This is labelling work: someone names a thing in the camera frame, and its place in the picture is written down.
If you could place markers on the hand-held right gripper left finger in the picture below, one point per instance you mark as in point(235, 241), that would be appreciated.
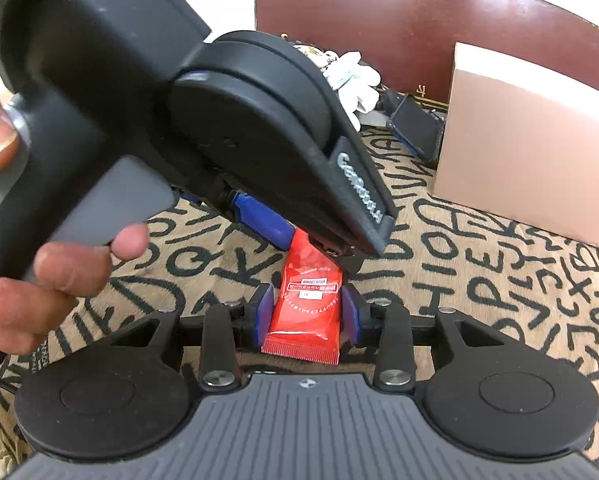
point(263, 316)

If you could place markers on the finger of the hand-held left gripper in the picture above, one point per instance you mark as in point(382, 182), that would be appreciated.
point(262, 217)
point(347, 255)

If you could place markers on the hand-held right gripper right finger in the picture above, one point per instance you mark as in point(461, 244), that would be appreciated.
point(352, 317)

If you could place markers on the red snack packet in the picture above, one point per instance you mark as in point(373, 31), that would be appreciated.
point(304, 310)

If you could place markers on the white cardboard box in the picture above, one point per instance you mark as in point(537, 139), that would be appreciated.
point(529, 150)

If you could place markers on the person's left hand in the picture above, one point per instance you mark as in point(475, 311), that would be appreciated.
point(54, 285)

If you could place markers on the letter printed blanket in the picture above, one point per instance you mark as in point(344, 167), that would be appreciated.
point(479, 285)

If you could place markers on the black phone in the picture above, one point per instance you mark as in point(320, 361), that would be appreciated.
point(417, 122)

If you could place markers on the white work gloves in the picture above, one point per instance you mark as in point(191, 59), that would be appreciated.
point(359, 82)

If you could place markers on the brown wooden headboard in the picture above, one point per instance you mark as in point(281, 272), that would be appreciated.
point(429, 15)

